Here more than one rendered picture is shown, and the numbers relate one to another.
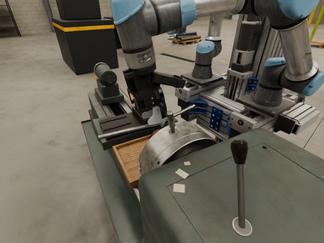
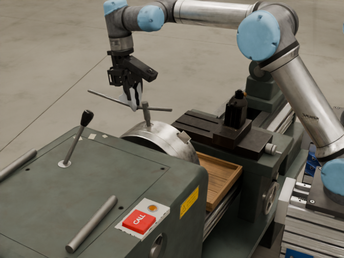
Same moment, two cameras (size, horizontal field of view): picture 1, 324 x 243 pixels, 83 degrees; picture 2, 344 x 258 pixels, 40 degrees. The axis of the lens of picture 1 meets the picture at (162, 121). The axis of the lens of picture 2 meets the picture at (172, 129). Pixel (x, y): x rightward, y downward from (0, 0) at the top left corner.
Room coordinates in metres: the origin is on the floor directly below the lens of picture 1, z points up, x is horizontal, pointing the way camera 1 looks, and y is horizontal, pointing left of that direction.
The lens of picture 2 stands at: (-0.18, -1.25, 2.01)
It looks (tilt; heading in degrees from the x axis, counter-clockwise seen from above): 29 degrees down; 56
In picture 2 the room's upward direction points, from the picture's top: 3 degrees clockwise
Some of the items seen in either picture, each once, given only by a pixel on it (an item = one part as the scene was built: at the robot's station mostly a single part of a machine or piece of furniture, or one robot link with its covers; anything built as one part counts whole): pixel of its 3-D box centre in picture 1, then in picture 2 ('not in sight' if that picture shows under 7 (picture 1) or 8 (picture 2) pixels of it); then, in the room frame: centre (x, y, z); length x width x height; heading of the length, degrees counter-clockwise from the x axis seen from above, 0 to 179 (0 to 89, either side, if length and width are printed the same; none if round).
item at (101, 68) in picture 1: (106, 82); (266, 75); (1.60, 0.50, 1.01); 0.30 x 0.20 x 0.29; 28
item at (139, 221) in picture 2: not in sight; (138, 222); (0.25, -0.48, 1.26); 0.06 x 0.06 x 0.02; 28
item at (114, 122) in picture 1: (134, 121); (220, 133); (1.04, 0.18, 0.95); 0.43 x 0.18 x 0.04; 118
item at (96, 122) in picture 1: (135, 123); (228, 140); (1.09, 0.19, 0.90); 0.53 x 0.30 x 0.06; 118
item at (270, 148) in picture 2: not in sight; (273, 149); (1.16, -0.04, 0.95); 0.07 x 0.04 x 0.04; 118
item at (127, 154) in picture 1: (150, 154); (188, 173); (0.79, 0.06, 0.89); 0.36 x 0.30 x 0.04; 118
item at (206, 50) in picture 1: (205, 52); not in sight; (1.34, -0.30, 1.33); 0.13 x 0.12 x 0.14; 146
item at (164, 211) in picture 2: not in sight; (143, 226); (0.27, -0.47, 1.23); 0.13 x 0.08 x 0.06; 28
